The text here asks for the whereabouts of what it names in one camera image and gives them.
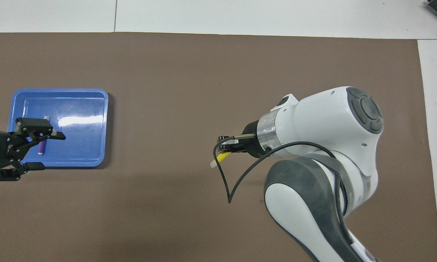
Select brown table mat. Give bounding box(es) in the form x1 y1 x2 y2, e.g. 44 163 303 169
0 32 437 262

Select blue plastic tray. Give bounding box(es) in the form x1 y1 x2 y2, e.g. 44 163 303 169
7 88 109 168

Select purple pen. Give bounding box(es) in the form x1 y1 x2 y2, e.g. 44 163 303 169
38 116 50 156

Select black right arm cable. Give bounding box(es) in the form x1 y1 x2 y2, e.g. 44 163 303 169
214 140 354 244

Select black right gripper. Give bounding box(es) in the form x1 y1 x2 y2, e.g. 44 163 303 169
218 121 268 159

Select yellow pen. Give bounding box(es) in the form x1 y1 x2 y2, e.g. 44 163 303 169
210 151 232 168

